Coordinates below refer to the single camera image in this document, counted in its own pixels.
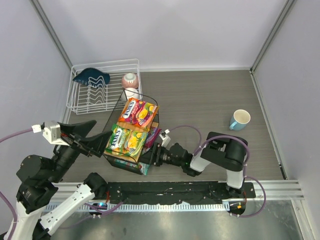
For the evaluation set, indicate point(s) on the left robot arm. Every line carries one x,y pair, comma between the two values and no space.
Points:
39,175

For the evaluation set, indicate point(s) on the green Fox's candy bag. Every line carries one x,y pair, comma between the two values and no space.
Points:
125,142

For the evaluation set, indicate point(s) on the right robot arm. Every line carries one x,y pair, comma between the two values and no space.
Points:
226,151

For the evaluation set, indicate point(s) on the orange Fox's fruits candy bag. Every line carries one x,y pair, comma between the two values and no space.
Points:
138,113

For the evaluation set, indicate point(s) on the pink ceramic bowl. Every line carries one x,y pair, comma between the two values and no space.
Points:
130,80

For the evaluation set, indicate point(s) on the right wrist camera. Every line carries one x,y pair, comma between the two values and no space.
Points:
164,135

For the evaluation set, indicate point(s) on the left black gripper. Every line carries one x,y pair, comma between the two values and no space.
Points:
77,141

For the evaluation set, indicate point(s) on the white slotted cable duct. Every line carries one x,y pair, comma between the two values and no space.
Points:
182,207

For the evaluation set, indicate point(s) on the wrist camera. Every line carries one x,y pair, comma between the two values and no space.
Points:
164,135
52,133

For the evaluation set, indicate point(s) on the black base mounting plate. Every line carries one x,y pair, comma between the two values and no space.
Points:
176,192

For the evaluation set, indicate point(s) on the white wire dish rack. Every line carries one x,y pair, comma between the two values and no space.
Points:
82,99

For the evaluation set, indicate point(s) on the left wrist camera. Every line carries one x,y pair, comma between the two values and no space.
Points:
52,133

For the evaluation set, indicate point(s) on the teal Fox's candy bag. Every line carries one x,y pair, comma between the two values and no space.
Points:
137,168

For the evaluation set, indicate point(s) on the purple Fox's berries candy bag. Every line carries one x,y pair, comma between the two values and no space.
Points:
152,136

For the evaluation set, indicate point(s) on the black wire wooden shelf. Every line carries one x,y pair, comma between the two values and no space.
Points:
113,119

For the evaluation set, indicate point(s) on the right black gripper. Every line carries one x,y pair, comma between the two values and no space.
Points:
155,154

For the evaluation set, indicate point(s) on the dark blue plate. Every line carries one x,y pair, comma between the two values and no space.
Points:
92,77

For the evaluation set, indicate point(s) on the light blue mug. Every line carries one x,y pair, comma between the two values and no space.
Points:
239,120

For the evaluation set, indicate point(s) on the white cup in rack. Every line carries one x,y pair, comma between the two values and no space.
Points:
131,92

